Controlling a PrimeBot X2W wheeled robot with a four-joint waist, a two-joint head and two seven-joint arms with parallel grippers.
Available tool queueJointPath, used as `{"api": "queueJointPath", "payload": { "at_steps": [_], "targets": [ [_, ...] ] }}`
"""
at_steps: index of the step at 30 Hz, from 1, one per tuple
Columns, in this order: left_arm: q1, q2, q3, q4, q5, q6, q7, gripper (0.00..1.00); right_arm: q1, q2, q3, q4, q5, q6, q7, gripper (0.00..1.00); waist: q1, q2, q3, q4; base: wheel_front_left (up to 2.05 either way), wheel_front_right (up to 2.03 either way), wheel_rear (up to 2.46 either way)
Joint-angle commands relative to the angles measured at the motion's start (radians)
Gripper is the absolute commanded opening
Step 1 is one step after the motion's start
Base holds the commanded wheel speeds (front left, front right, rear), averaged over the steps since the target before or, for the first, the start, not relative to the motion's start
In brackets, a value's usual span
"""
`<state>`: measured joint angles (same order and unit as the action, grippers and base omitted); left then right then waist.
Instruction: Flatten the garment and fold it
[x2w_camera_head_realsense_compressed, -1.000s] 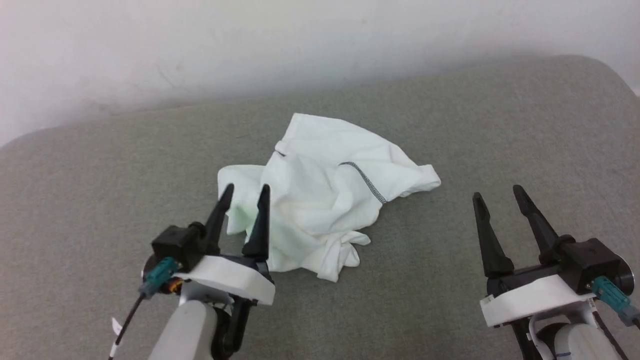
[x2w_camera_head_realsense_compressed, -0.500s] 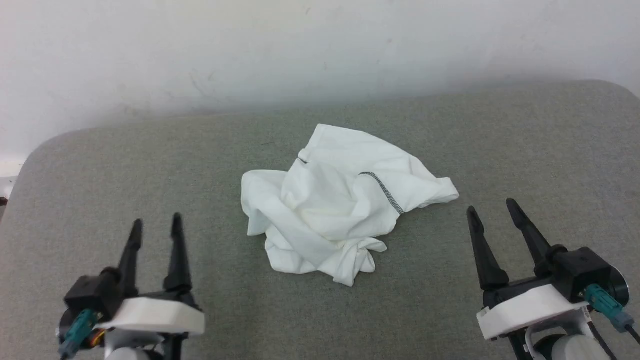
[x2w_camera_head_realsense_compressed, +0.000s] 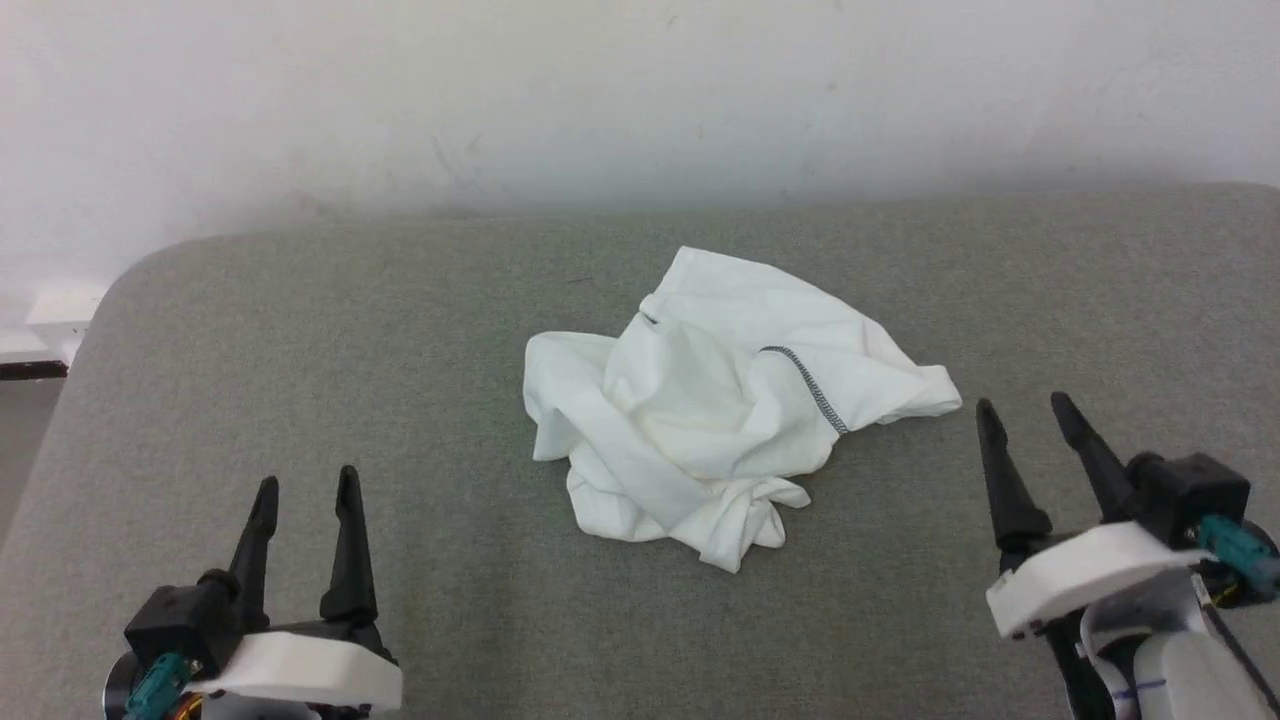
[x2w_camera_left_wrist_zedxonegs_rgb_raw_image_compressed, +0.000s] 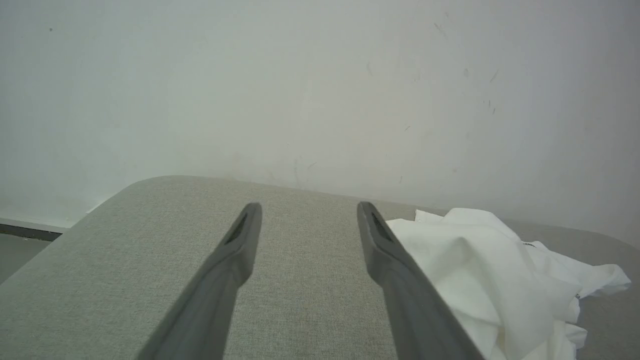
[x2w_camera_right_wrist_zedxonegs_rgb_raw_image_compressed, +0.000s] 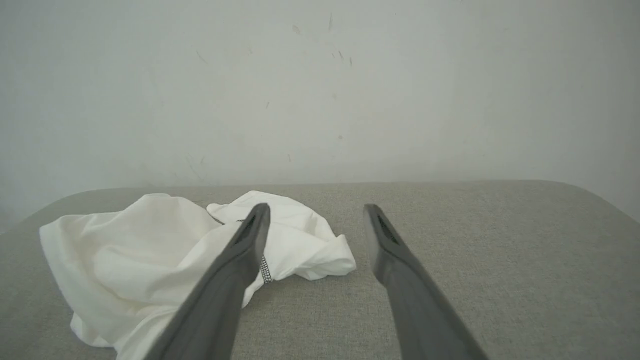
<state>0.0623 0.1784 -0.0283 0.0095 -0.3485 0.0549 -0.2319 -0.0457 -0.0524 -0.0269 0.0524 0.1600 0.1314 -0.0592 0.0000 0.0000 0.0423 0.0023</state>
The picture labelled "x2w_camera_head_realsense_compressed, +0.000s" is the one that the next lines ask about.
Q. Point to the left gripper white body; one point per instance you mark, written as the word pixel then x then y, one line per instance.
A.
pixel 300 668

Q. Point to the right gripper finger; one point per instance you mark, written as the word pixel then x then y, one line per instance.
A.
pixel 1095 462
pixel 1008 500

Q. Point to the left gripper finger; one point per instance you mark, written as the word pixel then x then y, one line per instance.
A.
pixel 256 560
pixel 350 560

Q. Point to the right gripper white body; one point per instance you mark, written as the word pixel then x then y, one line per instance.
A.
pixel 1080 572

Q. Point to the white garment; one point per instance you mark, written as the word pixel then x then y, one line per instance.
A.
pixel 700 420

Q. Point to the grey-green fabric sofa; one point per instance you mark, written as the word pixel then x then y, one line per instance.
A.
pixel 400 420

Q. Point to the dark baseboard strip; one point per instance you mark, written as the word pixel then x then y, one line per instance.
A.
pixel 30 369

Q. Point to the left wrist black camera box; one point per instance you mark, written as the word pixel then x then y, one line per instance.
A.
pixel 180 618

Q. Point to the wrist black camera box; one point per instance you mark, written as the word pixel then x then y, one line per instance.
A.
pixel 180 618
pixel 1190 495

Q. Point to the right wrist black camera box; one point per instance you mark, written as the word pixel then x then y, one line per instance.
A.
pixel 1190 495

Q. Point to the white wall box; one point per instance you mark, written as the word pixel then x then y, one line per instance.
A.
pixel 62 308

